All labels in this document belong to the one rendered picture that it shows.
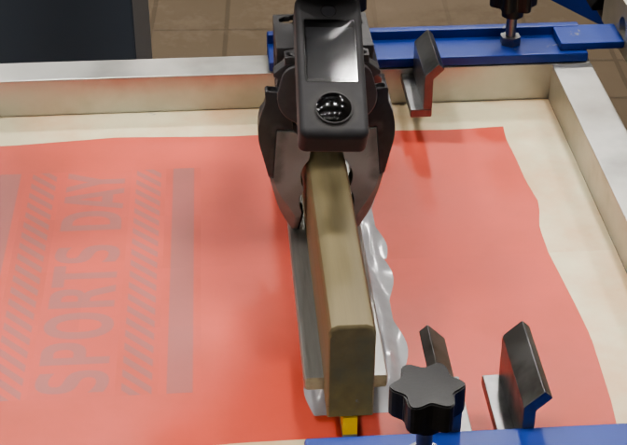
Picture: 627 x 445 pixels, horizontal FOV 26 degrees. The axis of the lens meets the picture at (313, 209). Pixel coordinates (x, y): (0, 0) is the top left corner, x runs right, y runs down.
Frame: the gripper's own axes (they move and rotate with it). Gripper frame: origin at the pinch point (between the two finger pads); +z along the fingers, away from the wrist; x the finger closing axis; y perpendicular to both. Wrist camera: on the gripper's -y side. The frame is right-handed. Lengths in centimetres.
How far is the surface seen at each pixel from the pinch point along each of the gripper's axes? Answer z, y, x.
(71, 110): 3.6, 26.5, 21.7
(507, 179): 4.5, 12.2, -16.7
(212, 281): 4.8, -0.9, 8.9
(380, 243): 4.6, 3.1, -4.6
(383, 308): 4.6, -5.7, -3.9
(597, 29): -1.6, 29.4, -28.3
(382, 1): 93, 261, -37
